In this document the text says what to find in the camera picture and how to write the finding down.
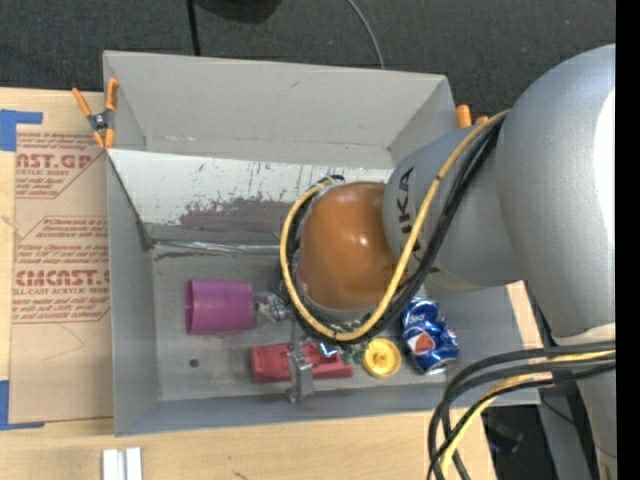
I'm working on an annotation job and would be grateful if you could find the red flat block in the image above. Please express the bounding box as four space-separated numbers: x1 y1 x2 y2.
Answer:
250 342 355 385

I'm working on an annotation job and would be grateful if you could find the yellow round plastic lid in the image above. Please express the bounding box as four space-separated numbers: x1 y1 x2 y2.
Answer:
361 338 403 380

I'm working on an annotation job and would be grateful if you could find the purple plastic cup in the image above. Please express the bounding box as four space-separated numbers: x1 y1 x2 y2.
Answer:
184 278 257 336

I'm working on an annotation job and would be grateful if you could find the brown cardboard board red print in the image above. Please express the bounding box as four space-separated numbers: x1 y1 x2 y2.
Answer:
0 86 117 430

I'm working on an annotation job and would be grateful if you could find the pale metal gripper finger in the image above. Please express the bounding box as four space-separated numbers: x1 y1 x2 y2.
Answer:
284 347 317 404
253 291 294 325

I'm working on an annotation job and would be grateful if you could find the crushed blue soda can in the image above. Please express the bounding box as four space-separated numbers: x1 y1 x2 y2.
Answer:
400 296 461 376

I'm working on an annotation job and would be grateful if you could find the grey metal bin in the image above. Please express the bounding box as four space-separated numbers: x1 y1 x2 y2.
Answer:
102 50 544 438

